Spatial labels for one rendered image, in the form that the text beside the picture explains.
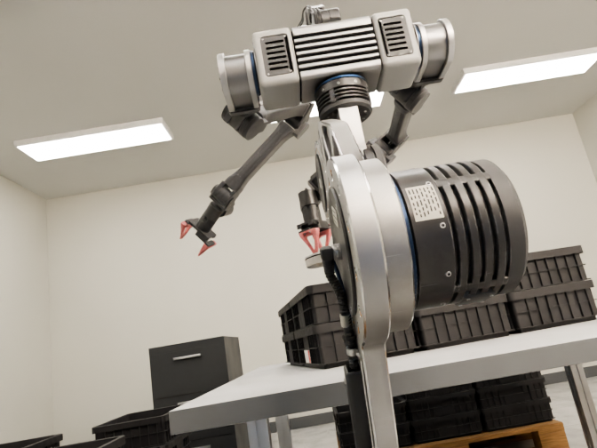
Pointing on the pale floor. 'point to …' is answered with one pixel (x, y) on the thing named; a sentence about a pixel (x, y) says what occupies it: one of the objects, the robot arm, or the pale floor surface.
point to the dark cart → (198, 382)
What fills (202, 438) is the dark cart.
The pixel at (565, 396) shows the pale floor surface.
